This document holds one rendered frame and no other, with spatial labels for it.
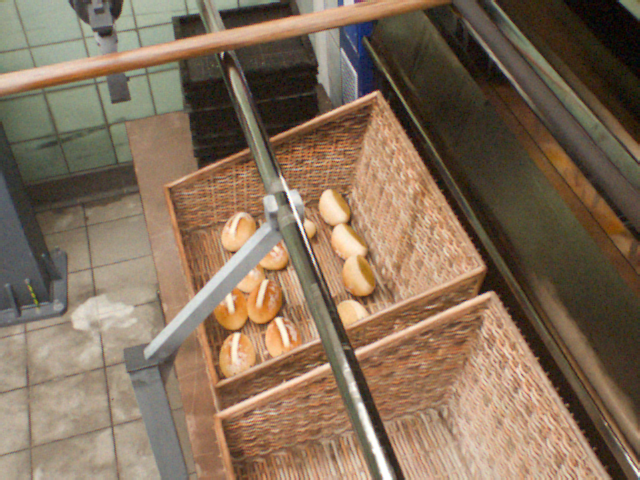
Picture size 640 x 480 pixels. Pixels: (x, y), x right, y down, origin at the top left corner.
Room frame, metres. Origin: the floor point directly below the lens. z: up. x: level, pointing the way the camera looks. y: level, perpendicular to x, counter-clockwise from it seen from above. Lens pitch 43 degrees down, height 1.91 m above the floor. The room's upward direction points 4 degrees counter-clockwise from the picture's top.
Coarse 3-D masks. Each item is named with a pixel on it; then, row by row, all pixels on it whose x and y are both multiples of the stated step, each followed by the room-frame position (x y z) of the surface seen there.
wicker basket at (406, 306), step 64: (320, 128) 1.54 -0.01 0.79; (384, 128) 1.49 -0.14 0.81; (192, 192) 1.47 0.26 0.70; (256, 192) 1.50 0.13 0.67; (320, 192) 1.53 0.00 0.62; (384, 192) 1.41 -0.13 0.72; (192, 256) 1.40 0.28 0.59; (320, 256) 1.37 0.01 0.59; (384, 256) 1.33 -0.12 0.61; (448, 256) 1.13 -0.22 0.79; (384, 320) 1.00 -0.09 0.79; (256, 384) 0.95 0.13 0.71
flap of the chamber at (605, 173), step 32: (512, 0) 0.88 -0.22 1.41; (544, 0) 0.89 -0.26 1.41; (576, 0) 0.90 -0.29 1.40; (608, 0) 0.91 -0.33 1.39; (480, 32) 0.84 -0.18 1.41; (544, 32) 0.81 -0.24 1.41; (576, 32) 0.82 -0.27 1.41; (608, 32) 0.83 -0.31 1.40; (512, 64) 0.76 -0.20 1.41; (576, 64) 0.75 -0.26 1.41; (608, 64) 0.76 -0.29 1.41; (544, 96) 0.70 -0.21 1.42; (608, 96) 0.70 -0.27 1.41; (576, 128) 0.64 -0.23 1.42; (608, 160) 0.59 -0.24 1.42; (608, 192) 0.57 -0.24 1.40
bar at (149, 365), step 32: (224, 64) 1.19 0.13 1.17; (256, 128) 1.02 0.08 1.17; (256, 160) 0.96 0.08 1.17; (288, 192) 0.88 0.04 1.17; (288, 224) 0.82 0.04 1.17; (256, 256) 0.85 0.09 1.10; (224, 288) 0.84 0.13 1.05; (320, 288) 0.71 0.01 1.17; (192, 320) 0.83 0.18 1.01; (320, 320) 0.66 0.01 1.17; (128, 352) 0.83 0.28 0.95; (160, 352) 0.82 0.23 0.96; (352, 352) 0.62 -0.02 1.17; (160, 384) 0.81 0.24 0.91; (352, 384) 0.57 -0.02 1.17; (160, 416) 0.80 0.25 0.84; (352, 416) 0.54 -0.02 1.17; (160, 448) 0.80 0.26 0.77; (384, 448) 0.49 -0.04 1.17
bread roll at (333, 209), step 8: (328, 192) 1.50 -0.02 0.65; (336, 192) 1.52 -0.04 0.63; (320, 200) 1.49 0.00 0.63; (328, 200) 1.47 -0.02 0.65; (336, 200) 1.47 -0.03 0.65; (320, 208) 1.48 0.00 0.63; (328, 208) 1.46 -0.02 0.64; (336, 208) 1.45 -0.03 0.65; (344, 208) 1.46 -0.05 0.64; (328, 216) 1.44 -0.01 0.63; (336, 216) 1.44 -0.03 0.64; (344, 216) 1.44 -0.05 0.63; (336, 224) 1.43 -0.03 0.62
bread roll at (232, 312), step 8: (232, 296) 1.22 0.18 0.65; (240, 296) 1.23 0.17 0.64; (224, 304) 1.20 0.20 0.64; (232, 304) 1.20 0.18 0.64; (240, 304) 1.20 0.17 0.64; (216, 312) 1.20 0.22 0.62; (224, 312) 1.19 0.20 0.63; (232, 312) 1.19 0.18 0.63; (240, 312) 1.19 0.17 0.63; (224, 320) 1.18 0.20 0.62; (232, 320) 1.18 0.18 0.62; (240, 320) 1.18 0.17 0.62; (232, 328) 1.17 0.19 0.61
